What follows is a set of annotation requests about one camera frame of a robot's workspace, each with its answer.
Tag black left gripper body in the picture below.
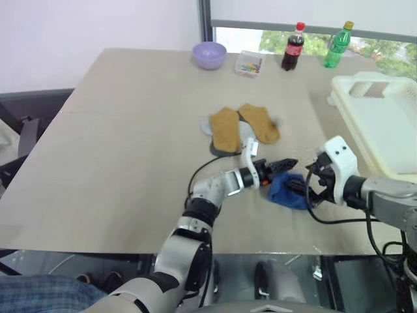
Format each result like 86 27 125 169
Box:
255 158 274 188

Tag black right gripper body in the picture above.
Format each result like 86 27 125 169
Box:
306 152 338 205

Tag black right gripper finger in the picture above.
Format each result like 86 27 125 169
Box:
306 191 327 210
285 179 311 194

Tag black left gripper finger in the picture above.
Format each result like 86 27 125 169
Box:
268 164 296 175
268 157 299 168

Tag white plastic basket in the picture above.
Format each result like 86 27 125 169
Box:
326 72 417 179

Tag clear plastic container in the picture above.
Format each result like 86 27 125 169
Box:
234 50 266 79

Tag cola bottle with red cap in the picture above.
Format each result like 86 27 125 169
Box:
281 22 306 72

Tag grey robot torso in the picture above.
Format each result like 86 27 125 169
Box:
198 301 327 313

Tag green bottle with yellow cap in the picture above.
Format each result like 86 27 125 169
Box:
323 20 355 69

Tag purple plastic bowl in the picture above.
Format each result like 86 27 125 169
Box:
191 41 227 70

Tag grey blind bottom bar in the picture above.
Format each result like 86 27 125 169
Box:
210 19 417 37

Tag white roller blind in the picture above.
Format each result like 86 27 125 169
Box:
210 0 417 23

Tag dark shoes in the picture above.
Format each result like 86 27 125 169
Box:
76 271 124 290

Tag dark grey chair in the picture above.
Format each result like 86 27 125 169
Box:
0 88 75 196

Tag blue plaid trouser leg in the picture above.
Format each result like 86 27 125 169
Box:
0 273 110 313

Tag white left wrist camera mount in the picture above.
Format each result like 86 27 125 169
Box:
240 137 261 179

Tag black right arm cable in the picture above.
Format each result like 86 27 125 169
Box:
305 164 408 272

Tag dark grey window post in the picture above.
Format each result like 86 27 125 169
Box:
198 0 216 53

